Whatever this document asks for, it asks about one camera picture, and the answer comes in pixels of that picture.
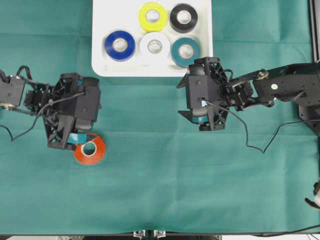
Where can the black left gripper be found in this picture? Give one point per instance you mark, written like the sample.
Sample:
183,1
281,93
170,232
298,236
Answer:
46,102

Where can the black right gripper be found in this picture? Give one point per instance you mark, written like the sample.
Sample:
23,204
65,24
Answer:
234,92

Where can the green tape roll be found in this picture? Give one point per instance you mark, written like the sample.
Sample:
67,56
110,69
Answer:
184,51

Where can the white tape roll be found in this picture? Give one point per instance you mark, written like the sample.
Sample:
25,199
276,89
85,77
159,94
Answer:
154,47

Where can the black tape roll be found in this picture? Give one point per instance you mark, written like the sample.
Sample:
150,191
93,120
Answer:
183,18

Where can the blue tape roll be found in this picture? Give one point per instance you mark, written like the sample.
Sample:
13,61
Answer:
120,45

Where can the yellow tape roll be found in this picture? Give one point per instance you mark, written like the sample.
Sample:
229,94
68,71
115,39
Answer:
152,17

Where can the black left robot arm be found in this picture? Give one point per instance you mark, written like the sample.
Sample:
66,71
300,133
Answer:
13,89

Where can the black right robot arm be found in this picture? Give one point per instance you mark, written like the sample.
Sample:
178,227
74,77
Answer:
297,83

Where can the white plastic case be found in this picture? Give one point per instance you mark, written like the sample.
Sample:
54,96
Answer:
122,15

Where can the green table cloth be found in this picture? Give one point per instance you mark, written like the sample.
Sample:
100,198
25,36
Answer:
160,172

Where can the metal table clamps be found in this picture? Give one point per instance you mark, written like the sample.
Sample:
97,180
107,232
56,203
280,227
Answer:
149,234

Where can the white black object right edge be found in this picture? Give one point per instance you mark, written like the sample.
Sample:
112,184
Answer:
315,203

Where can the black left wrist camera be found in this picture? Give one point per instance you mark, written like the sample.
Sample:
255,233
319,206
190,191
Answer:
83,108

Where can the aluminium frame post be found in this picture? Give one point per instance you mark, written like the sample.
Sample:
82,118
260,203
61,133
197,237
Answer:
314,12

